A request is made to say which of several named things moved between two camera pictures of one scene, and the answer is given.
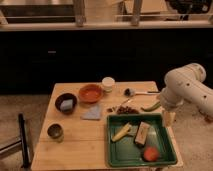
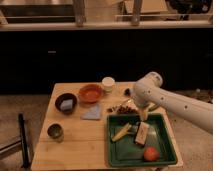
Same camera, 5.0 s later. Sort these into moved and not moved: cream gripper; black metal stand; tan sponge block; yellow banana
Moved: cream gripper
Not moved: black metal stand; yellow banana; tan sponge block
